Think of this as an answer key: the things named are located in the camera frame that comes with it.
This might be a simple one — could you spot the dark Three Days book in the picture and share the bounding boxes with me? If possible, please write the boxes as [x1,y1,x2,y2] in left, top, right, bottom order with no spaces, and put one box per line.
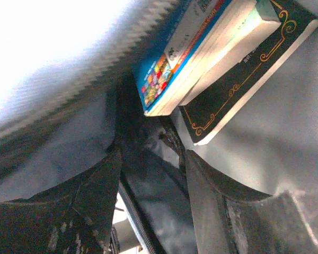
[179,1,318,146]

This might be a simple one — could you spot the yellow Brideshead Revisited book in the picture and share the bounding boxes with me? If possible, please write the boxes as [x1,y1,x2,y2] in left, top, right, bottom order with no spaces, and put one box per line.
[180,1,281,105]

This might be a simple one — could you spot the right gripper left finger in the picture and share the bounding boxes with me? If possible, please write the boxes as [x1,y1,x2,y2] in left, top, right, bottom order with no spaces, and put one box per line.
[0,149,122,253]

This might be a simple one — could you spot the blue paperback book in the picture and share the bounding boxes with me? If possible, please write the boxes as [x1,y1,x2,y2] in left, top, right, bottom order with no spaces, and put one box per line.
[132,1,257,116]

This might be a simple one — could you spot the blue backpack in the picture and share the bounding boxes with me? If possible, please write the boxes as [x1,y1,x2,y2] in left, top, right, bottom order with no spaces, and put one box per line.
[0,0,318,254]

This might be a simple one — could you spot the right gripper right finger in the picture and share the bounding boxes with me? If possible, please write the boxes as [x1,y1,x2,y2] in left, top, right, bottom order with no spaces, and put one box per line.
[185,150,318,253]

